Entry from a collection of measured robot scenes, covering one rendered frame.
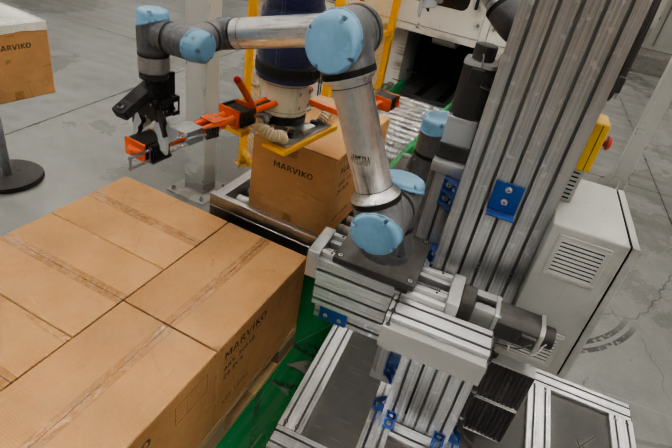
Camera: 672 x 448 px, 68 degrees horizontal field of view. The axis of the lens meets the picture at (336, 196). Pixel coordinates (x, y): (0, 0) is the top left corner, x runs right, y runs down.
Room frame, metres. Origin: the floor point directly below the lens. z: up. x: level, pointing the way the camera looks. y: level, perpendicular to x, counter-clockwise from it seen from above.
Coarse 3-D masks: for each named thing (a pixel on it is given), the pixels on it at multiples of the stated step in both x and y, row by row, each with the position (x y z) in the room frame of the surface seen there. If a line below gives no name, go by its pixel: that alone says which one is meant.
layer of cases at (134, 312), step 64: (128, 192) 1.84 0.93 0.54; (0, 256) 1.30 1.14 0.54; (64, 256) 1.36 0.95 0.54; (128, 256) 1.42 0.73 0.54; (192, 256) 1.49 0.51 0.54; (256, 256) 1.56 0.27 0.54; (0, 320) 1.03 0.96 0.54; (64, 320) 1.07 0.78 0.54; (128, 320) 1.12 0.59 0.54; (192, 320) 1.17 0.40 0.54; (256, 320) 1.28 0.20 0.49; (0, 384) 0.82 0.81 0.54; (64, 384) 0.86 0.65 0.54; (128, 384) 0.89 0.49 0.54; (192, 384) 0.95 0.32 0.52
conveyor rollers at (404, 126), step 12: (396, 108) 3.59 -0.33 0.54; (408, 108) 3.65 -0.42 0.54; (420, 108) 3.71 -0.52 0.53; (432, 108) 3.77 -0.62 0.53; (396, 120) 3.32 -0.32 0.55; (408, 120) 3.38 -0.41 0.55; (420, 120) 3.43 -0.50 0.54; (396, 132) 3.12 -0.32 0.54; (408, 132) 3.18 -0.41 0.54; (396, 144) 2.93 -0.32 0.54; (396, 156) 2.74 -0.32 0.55; (348, 216) 1.98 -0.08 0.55; (336, 228) 1.88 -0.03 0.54; (348, 228) 1.88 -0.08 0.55
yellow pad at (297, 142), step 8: (312, 120) 1.71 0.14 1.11; (320, 128) 1.71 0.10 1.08; (328, 128) 1.73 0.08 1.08; (336, 128) 1.77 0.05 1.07; (288, 136) 1.58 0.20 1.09; (296, 136) 1.60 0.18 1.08; (304, 136) 1.61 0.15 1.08; (312, 136) 1.64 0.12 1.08; (320, 136) 1.67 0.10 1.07; (264, 144) 1.51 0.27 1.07; (272, 144) 1.52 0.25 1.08; (280, 144) 1.52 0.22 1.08; (288, 144) 1.53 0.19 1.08; (296, 144) 1.55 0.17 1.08; (304, 144) 1.58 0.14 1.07; (280, 152) 1.48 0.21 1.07; (288, 152) 1.49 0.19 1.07
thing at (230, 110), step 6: (228, 102) 1.49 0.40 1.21; (234, 102) 1.51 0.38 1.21; (240, 102) 1.51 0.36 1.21; (246, 102) 1.50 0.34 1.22; (222, 108) 1.44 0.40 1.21; (228, 108) 1.43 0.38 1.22; (234, 108) 1.46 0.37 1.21; (240, 108) 1.47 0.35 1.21; (246, 108) 1.48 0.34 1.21; (252, 108) 1.48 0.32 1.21; (228, 114) 1.43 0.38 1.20; (234, 114) 1.42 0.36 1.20; (240, 114) 1.42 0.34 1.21; (246, 114) 1.43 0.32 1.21; (252, 114) 1.46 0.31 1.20; (240, 120) 1.42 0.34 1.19; (246, 120) 1.44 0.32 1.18; (252, 120) 1.46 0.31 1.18; (234, 126) 1.42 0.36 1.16; (240, 126) 1.42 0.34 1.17
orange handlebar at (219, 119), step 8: (312, 88) 1.80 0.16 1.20; (264, 104) 1.56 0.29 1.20; (272, 104) 1.58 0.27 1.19; (312, 104) 1.67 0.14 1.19; (320, 104) 1.66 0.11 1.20; (224, 112) 1.44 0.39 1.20; (256, 112) 1.51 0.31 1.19; (336, 112) 1.63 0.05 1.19; (200, 120) 1.34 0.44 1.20; (208, 120) 1.35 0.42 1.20; (216, 120) 1.35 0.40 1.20; (224, 120) 1.37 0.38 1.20; (232, 120) 1.40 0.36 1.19; (128, 152) 1.11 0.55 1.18; (136, 152) 1.10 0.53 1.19
